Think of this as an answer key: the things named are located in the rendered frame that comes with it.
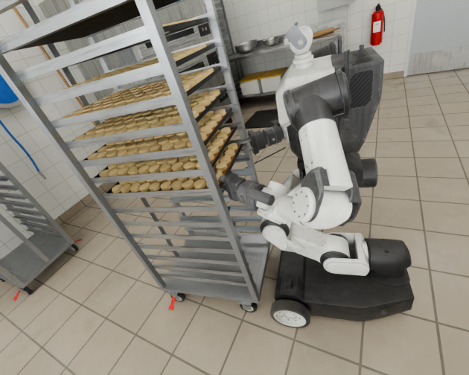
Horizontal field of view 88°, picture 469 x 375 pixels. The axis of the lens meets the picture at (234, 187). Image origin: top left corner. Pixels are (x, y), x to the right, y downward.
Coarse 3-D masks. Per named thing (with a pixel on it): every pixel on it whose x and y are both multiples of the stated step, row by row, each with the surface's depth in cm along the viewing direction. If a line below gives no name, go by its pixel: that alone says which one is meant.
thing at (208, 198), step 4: (172, 196) 165; (176, 196) 164; (180, 196) 163; (184, 196) 162; (188, 196) 161; (192, 196) 160; (196, 196) 159; (200, 196) 158; (204, 196) 157; (208, 196) 156; (224, 196) 152; (228, 196) 151; (172, 200) 166; (176, 200) 165; (180, 200) 164; (184, 200) 162; (188, 200) 161; (192, 200) 160; (196, 200) 159; (200, 200) 157; (204, 200) 156; (208, 200) 155; (212, 200) 154; (228, 200) 150; (232, 200) 149
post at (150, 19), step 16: (144, 0) 57; (144, 16) 59; (160, 32) 62; (160, 48) 63; (160, 64) 65; (176, 80) 68; (176, 96) 70; (192, 112) 75; (192, 128) 75; (192, 144) 79; (208, 160) 83; (208, 176) 85; (224, 208) 94; (224, 224) 99; (240, 256) 109
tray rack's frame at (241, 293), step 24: (72, 0) 105; (0, 72) 82; (24, 96) 86; (48, 120) 93; (72, 168) 103; (96, 192) 111; (168, 240) 161; (192, 240) 180; (240, 240) 168; (264, 240) 162; (144, 264) 139; (192, 264) 162; (216, 264) 157; (264, 264) 147; (168, 288) 151; (192, 288) 147; (216, 288) 142; (240, 288) 138
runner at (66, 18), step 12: (96, 0) 63; (108, 0) 62; (120, 0) 61; (132, 0) 63; (72, 12) 66; (84, 12) 65; (96, 12) 64; (36, 24) 71; (48, 24) 70; (60, 24) 69; (72, 24) 69; (12, 36) 76; (24, 36) 75; (36, 36) 73; (0, 48) 79; (12, 48) 78
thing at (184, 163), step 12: (216, 132) 117; (228, 132) 116; (216, 144) 106; (192, 156) 100; (216, 156) 99; (120, 168) 113; (132, 168) 107; (144, 168) 103; (156, 168) 100; (168, 168) 98; (180, 168) 96; (192, 168) 94
